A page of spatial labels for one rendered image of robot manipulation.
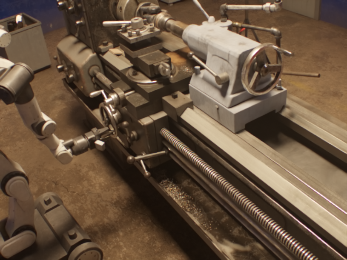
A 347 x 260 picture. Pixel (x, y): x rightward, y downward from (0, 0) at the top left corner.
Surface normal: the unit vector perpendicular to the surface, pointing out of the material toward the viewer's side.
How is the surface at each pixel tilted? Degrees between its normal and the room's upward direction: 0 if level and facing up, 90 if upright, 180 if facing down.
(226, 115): 90
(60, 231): 0
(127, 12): 90
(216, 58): 76
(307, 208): 36
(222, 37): 0
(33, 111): 101
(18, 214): 90
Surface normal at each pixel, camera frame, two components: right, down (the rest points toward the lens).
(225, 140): -0.59, -0.43
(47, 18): 0.52, 0.45
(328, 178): 0.04, -0.55
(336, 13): -0.85, 0.38
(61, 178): -0.11, -0.80
